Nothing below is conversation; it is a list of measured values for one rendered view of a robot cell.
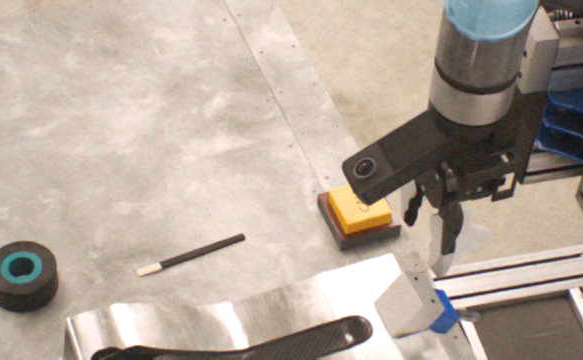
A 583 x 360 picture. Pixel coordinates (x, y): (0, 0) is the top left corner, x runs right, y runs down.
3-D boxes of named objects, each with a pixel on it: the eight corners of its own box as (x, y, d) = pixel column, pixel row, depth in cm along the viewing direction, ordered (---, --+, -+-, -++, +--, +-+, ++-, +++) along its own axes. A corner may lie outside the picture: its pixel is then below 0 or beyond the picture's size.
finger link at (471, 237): (494, 280, 131) (498, 204, 126) (440, 295, 130) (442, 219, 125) (479, 263, 134) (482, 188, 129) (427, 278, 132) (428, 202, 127)
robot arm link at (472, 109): (456, 103, 113) (416, 42, 118) (448, 140, 116) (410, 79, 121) (533, 85, 115) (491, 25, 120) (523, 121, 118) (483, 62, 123)
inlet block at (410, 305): (452, 315, 151) (482, 285, 149) (471, 349, 148) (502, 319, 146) (373, 302, 143) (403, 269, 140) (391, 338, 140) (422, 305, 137)
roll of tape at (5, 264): (-26, 287, 153) (-29, 269, 150) (25, 247, 157) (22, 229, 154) (22, 324, 150) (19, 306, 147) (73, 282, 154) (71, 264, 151)
